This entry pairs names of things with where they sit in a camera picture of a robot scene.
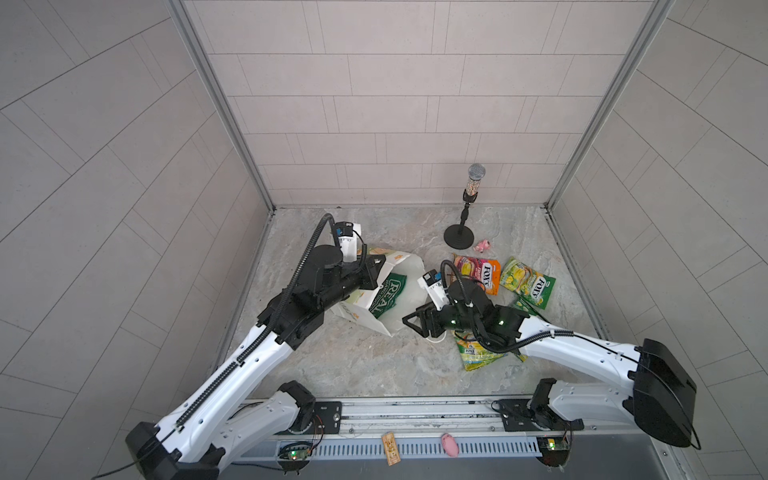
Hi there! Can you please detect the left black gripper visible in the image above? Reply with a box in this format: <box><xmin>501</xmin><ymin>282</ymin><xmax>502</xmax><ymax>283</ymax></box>
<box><xmin>312</xmin><ymin>254</ymin><xmax>387</xmax><ymax>314</ymax></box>

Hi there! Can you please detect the green Real chips bag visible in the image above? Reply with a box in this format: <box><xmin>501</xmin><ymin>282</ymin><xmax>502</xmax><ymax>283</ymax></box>
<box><xmin>368</xmin><ymin>273</ymin><xmax>407</xmax><ymax>319</ymax></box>

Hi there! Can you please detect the white paper bag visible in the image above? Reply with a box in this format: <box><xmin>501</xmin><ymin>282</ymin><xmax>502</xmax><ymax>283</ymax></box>
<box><xmin>330</xmin><ymin>248</ymin><xmax>432</xmax><ymax>337</ymax></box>

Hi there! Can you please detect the green Fox's candy bag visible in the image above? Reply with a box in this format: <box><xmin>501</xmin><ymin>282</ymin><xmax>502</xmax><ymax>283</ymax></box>
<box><xmin>453</xmin><ymin>331</ymin><xmax>508</xmax><ymax>371</ymax></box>
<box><xmin>501</xmin><ymin>257</ymin><xmax>556</xmax><ymax>309</ymax></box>
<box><xmin>509</xmin><ymin>296</ymin><xmax>540</xmax><ymax>321</ymax></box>

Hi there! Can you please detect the orange Fox's fruits candy bag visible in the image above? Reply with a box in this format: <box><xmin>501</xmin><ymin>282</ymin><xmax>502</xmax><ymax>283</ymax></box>
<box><xmin>453</xmin><ymin>254</ymin><xmax>502</xmax><ymax>296</ymax></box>

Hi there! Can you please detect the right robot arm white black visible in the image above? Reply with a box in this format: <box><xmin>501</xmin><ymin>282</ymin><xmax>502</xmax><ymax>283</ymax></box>
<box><xmin>402</xmin><ymin>280</ymin><xmax>701</xmax><ymax>449</ymax></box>

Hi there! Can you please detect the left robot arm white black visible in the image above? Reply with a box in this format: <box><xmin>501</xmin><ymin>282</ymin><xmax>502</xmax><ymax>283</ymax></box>
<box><xmin>126</xmin><ymin>245</ymin><xmax>386</xmax><ymax>479</ymax></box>

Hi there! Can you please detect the black microphone stand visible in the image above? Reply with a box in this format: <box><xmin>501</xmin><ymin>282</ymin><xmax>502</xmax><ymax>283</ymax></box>
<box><xmin>443</xmin><ymin>190</ymin><xmax>477</xmax><ymax>250</ymax></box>

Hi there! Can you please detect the small pink toy figure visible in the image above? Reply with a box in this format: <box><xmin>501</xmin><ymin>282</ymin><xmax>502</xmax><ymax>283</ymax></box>
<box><xmin>474</xmin><ymin>240</ymin><xmax>491</xmax><ymax>253</ymax></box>

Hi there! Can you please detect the pink oval eraser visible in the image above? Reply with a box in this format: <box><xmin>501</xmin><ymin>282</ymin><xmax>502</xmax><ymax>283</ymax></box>
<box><xmin>441</xmin><ymin>433</ymin><xmax>460</xmax><ymax>458</ymax></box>

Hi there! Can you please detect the wooden tag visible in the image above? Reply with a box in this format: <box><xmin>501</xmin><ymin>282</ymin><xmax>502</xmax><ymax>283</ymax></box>
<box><xmin>381</xmin><ymin>432</ymin><xmax>401</xmax><ymax>466</ymax></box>

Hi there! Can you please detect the right circuit board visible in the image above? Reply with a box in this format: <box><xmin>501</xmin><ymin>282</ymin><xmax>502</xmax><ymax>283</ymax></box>
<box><xmin>536</xmin><ymin>437</ymin><xmax>571</xmax><ymax>468</ymax></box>

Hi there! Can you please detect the circuit board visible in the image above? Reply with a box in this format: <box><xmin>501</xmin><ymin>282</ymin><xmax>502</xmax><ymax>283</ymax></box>
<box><xmin>277</xmin><ymin>441</ymin><xmax>314</xmax><ymax>473</ymax></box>
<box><xmin>536</xmin><ymin>437</ymin><xmax>571</xmax><ymax>468</ymax></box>

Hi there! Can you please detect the left circuit board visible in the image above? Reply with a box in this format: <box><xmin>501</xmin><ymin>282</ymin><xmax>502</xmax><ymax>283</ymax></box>
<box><xmin>277</xmin><ymin>441</ymin><xmax>314</xmax><ymax>473</ymax></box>

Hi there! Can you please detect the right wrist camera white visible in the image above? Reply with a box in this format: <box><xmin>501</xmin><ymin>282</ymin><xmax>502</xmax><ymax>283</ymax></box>
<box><xmin>417</xmin><ymin>269</ymin><xmax>449</xmax><ymax>311</ymax></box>

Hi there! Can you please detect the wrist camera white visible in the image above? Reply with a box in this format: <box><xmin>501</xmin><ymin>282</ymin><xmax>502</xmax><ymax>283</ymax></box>
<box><xmin>334</xmin><ymin>222</ymin><xmax>362</xmax><ymax>263</ymax></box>
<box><xmin>417</xmin><ymin>269</ymin><xmax>449</xmax><ymax>311</ymax></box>

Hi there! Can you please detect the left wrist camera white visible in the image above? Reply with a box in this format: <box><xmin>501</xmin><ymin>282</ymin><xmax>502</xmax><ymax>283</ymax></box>
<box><xmin>334</xmin><ymin>222</ymin><xmax>362</xmax><ymax>263</ymax></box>

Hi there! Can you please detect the right black corrugated cable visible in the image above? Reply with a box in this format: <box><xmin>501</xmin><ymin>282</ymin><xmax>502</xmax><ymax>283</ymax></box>
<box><xmin>439</xmin><ymin>259</ymin><xmax>703</xmax><ymax>451</ymax></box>

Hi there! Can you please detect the black corrugated cable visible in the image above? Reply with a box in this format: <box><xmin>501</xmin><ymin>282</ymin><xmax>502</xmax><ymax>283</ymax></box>
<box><xmin>439</xmin><ymin>259</ymin><xmax>703</xmax><ymax>451</ymax></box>
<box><xmin>173</xmin><ymin>212</ymin><xmax>367</xmax><ymax>427</ymax></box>

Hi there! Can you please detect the left black corrugated cable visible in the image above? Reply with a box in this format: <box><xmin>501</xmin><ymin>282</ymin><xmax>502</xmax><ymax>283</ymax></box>
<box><xmin>173</xmin><ymin>212</ymin><xmax>367</xmax><ymax>427</ymax></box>

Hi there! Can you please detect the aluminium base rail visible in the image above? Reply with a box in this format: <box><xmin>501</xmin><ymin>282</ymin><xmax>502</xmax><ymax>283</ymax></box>
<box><xmin>236</xmin><ymin>395</ymin><xmax>655</xmax><ymax>467</ymax></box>

